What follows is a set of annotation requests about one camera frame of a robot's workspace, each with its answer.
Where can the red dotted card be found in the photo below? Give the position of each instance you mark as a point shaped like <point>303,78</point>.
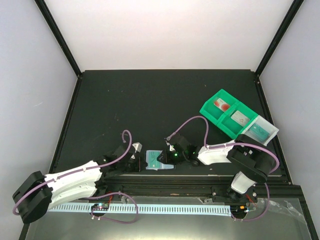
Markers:
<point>221,104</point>

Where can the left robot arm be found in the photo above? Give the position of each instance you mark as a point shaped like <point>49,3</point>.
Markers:
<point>42,192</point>

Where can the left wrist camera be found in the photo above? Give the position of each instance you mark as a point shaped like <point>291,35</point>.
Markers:
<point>137,150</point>

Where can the white slotted cable duct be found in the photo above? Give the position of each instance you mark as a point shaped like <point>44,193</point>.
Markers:
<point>151,209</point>

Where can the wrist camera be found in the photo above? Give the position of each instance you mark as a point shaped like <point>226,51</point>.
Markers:
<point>171,143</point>
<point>137,150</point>

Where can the green divided bin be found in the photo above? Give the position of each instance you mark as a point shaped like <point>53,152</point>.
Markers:
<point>223,119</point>

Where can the white pink card in bin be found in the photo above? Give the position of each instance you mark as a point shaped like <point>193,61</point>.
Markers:
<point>240,118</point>

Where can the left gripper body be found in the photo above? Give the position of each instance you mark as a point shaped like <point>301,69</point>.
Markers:
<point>133,167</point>

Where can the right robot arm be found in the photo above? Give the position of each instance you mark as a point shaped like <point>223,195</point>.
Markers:
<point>253,160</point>

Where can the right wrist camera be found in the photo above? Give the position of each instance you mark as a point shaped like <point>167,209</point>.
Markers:
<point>171,143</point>

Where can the teal VIP card in holder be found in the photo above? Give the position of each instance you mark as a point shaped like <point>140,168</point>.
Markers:
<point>151,159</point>

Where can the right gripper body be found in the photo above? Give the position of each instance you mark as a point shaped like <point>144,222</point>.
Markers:
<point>176,158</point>

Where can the black aluminium rail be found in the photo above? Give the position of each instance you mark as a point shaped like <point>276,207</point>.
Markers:
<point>165,185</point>

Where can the clear plastic bin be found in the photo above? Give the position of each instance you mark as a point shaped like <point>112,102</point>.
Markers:
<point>270,128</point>

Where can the small circuit board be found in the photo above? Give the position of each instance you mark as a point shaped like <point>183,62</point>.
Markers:
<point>100,207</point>

